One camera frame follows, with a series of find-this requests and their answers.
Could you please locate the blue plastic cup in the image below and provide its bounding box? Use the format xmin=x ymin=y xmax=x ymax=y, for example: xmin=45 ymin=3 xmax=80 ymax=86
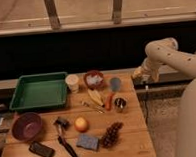
xmin=110 ymin=77 xmax=121 ymax=92

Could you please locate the white paper cup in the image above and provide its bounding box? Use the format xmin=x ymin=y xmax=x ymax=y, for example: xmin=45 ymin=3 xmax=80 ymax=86
xmin=65 ymin=74 xmax=80 ymax=93

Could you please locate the orange carrot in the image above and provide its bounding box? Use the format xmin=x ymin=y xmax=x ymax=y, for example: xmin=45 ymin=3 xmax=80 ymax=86
xmin=105 ymin=92 xmax=114 ymax=110

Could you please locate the yellow red apple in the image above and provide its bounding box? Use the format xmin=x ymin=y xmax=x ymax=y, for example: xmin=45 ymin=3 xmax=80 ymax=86
xmin=74 ymin=117 xmax=89 ymax=132

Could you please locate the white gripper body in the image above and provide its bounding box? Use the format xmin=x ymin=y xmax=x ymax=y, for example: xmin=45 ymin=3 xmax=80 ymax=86
xmin=131 ymin=58 xmax=161 ymax=83

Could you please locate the small metal cup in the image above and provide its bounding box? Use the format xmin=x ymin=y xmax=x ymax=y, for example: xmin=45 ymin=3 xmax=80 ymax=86
xmin=114 ymin=98 xmax=126 ymax=113

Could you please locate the yellow banana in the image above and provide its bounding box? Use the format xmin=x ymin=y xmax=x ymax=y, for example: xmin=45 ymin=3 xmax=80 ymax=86
xmin=88 ymin=89 xmax=103 ymax=106

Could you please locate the blue sponge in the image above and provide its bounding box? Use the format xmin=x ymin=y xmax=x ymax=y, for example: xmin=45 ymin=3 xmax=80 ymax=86
xmin=76 ymin=134 xmax=99 ymax=151

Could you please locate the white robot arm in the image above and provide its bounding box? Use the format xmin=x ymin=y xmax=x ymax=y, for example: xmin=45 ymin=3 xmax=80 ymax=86
xmin=131 ymin=37 xmax=196 ymax=157

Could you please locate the purple bowl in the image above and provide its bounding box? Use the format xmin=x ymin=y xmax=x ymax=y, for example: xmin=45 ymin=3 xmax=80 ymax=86
xmin=11 ymin=112 xmax=43 ymax=142

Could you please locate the purple grape bunch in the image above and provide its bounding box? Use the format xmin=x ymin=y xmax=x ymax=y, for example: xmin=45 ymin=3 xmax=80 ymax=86
xmin=99 ymin=122 xmax=123 ymax=148

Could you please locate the black dish brush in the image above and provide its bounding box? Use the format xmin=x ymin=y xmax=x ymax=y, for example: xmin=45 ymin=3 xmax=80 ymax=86
xmin=54 ymin=116 xmax=69 ymax=135

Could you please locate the black rectangular eraser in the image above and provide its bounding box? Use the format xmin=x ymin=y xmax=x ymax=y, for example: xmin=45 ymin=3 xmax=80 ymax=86
xmin=29 ymin=141 xmax=55 ymax=157

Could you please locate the green plastic tray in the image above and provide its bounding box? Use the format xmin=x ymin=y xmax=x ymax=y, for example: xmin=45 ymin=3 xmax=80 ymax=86
xmin=9 ymin=72 xmax=67 ymax=112

